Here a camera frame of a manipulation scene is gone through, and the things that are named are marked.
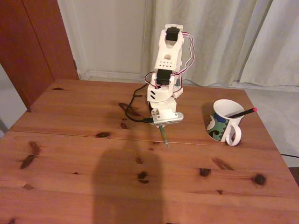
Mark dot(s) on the wide cream curtain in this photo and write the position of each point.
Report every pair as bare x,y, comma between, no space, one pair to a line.
210,42

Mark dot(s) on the silver camera box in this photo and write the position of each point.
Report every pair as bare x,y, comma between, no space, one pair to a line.
169,120

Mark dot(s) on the brown wooden door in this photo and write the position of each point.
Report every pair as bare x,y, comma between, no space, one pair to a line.
28,46

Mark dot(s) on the grey table clamp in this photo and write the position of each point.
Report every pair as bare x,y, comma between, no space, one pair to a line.
179,82

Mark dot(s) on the narrow cream curtain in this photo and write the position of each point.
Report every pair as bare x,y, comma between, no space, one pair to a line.
278,46

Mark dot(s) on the white mug with green pattern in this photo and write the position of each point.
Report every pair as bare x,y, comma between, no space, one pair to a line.
224,128

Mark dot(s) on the green pen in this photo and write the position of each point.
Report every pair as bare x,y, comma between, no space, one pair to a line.
164,137

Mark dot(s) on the black pen with red end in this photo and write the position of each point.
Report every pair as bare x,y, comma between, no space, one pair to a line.
243,113

